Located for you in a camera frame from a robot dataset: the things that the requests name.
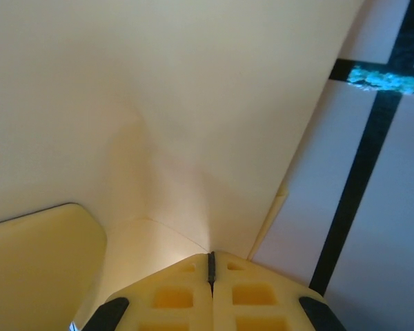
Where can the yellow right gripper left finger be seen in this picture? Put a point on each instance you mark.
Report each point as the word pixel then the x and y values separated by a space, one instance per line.
pixel 179 286

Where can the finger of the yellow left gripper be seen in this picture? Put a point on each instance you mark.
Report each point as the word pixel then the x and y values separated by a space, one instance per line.
pixel 38 269

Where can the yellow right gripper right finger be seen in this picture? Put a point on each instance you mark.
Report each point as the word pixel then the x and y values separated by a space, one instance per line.
pixel 248 286

